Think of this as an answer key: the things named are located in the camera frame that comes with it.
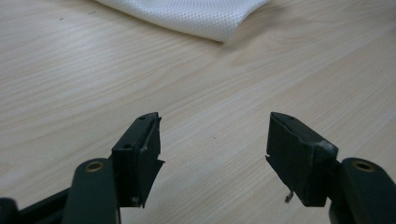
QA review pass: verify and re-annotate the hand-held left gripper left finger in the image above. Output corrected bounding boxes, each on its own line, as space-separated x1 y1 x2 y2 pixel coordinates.
111 112 165 209

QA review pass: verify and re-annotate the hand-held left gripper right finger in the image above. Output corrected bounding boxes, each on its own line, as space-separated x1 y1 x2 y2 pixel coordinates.
265 111 339 207

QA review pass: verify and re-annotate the white mesh cloth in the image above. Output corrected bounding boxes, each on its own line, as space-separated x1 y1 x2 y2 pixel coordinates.
94 0 271 43

